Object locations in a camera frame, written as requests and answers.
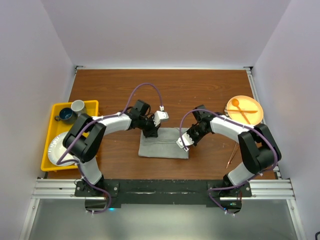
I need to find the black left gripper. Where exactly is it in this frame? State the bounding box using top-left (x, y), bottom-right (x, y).
top-left (137, 114), bottom-right (161, 138)

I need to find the grey cloth napkin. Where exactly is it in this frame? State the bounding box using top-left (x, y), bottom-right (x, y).
top-left (138, 127), bottom-right (189, 159)

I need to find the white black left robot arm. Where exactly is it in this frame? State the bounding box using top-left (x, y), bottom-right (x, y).
top-left (58, 99), bottom-right (161, 197)

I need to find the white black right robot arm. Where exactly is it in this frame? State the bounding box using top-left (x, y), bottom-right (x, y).
top-left (179, 105), bottom-right (282, 197)

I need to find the orange plastic spoon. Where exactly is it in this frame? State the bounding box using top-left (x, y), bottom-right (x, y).
top-left (231, 98), bottom-right (251, 125)

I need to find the copper metal spoon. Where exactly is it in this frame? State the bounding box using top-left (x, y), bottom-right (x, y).
top-left (225, 143), bottom-right (240, 169)

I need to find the orange divided plate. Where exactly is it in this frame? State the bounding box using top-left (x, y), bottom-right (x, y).
top-left (224, 95), bottom-right (264, 125)

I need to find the grey ceramic mug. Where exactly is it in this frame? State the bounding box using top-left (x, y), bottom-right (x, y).
top-left (70, 99), bottom-right (87, 116)

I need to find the dark blue ceramic cup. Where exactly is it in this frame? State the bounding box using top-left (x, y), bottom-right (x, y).
top-left (54, 107), bottom-right (78, 125)

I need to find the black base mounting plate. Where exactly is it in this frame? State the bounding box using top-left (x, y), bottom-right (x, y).
top-left (74, 179), bottom-right (252, 212)

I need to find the yellow plastic tray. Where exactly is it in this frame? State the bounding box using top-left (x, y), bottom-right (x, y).
top-left (40, 99), bottom-right (100, 172)

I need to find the white ceramic plate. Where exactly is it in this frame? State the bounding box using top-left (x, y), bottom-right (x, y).
top-left (47, 131), bottom-right (75, 167)

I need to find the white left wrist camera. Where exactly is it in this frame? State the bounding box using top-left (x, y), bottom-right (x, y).
top-left (153, 110), bottom-right (169, 126)

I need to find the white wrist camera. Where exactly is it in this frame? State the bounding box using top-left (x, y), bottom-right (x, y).
top-left (153, 110), bottom-right (169, 126)
top-left (176, 132), bottom-right (195, 152)

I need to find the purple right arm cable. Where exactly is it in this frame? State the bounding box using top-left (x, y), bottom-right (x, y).
top-left (179, 108), bottom-right (279, 213)

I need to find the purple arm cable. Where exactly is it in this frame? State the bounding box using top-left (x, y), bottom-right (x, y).
top-left (179, 108), bottom-right (279, 213)
top-left (56, 83), bottom-right (166, 213)

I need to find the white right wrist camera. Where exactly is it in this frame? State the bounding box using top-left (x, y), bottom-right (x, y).
top-left (176, 132), bottom-right (195, 152)

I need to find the aluminium right frame rail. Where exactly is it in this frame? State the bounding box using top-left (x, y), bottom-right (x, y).
top-left (243, 66), bottom-right (283, 180)

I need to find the aluminium frame rail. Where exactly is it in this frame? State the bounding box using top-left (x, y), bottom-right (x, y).
top-left (243, 66), bottom-right (283, 180)
top-left (31, 179), bottom-right (295, 200)

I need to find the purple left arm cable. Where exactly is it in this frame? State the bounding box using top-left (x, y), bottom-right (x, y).
top-left (56, 83), bottom-right (166, 213)

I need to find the aluminium front frame rail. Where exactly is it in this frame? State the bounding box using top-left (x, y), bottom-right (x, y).
top-left (31, 179), bottom-right (295, 200)

